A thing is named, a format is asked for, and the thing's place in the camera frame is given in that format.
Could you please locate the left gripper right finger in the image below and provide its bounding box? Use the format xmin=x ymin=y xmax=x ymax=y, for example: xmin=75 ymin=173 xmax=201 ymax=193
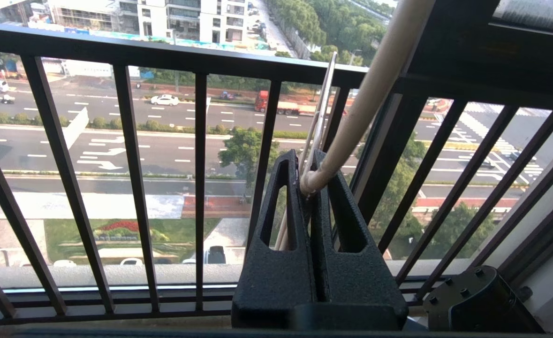
xmin=309 ymin=149 xmax=409 ymax=330

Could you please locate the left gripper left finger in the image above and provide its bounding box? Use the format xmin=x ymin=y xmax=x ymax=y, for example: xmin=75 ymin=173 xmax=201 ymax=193
xmin=231 ymin=149 xmax=318 ymax=329

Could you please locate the cream clothes hanger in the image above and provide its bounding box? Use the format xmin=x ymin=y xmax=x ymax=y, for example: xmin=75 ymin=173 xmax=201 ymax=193
xmin=274 ymin=0 xmax=437 ymax=252

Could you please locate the black bolted round housing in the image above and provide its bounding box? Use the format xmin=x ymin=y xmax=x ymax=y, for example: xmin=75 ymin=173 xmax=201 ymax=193
xmin=422 ymin=265 xmax=545 ymax=335

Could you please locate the red truck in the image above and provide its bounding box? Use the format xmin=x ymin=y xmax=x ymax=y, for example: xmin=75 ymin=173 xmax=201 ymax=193
xmin=255 ymin=91 xmax=347 ymax=117

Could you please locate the white car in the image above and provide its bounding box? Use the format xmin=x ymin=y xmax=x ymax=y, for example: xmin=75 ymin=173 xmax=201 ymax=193
xmin=150 ymin=94 xmax=180 ymax=107

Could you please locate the dark metal balcony railing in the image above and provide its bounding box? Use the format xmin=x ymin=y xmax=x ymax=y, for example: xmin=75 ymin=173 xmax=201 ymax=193
xmin=0 ymin=21 xmax=553 ymax=327

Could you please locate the dark window frame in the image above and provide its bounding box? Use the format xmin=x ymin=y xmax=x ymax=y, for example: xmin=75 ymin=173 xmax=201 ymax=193
xmin=349 ymin=0 xmax=553 ymax=207

